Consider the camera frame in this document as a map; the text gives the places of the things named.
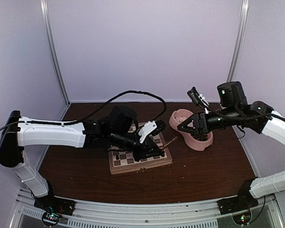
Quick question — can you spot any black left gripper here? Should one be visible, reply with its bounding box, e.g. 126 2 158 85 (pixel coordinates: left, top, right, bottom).
110 130 163 162

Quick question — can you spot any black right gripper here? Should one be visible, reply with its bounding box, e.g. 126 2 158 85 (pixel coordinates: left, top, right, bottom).
178 105 241 136

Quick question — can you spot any dark bishop chess piece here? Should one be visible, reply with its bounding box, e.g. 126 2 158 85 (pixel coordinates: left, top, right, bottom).
160 136 178 150

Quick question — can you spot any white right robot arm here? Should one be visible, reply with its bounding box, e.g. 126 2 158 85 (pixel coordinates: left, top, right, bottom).
178 81 285 210

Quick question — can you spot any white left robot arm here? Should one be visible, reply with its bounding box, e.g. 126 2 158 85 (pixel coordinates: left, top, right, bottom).
0 106 165 211

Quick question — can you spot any wooden chess board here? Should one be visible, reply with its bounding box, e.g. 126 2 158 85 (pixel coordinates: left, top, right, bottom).
108 120 173 175

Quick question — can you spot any pink double bowl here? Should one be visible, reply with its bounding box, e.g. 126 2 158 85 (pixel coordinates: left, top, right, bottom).
169 108 214 152

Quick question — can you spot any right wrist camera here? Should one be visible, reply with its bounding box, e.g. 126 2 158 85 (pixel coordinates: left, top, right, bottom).
187 87 209 114

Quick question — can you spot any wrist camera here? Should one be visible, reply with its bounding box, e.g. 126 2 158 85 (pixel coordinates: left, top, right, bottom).
138 120 166 143
187 87 209 114

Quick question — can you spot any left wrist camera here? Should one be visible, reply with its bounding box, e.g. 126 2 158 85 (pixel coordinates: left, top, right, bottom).
138 120 166 143

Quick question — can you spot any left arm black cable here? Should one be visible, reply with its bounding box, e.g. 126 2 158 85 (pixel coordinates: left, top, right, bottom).
0 90 167 164

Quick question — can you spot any front aluminium rail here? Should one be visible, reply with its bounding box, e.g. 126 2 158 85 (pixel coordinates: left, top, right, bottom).
8 188 285 228

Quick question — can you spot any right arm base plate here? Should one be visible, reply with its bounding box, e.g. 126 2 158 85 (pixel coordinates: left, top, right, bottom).
218 196 258 215

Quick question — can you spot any right aluminium frame post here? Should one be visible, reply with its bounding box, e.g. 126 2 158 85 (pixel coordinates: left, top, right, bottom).
226 0 249 83

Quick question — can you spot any aluminium frame post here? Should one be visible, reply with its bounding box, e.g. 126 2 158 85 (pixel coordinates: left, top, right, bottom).
40 0 70 106
226 0 249 83

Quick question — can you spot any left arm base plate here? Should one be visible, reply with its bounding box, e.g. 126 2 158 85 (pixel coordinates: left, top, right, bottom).
34 195 76 216

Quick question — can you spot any left aluminium frame post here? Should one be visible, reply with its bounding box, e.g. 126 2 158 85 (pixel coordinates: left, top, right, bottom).
40 0 70 106

